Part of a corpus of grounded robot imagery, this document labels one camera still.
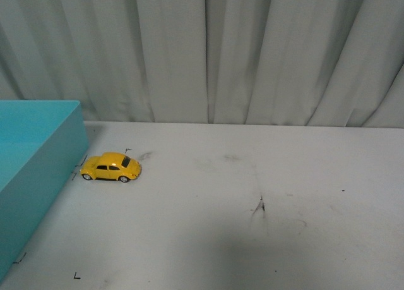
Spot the yellow beetle toy car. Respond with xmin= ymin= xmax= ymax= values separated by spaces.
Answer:
xmin=80 ymin=152 xmax=142 ymax=183

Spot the pale grey-green curtain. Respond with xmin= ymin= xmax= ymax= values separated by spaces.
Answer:
xmin=1 ymin=0 xmax=403 ymax=128

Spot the turquoise storage box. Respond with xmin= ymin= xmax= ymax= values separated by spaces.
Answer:
xmin=1 ymin=100 xmax=88 ymax=277

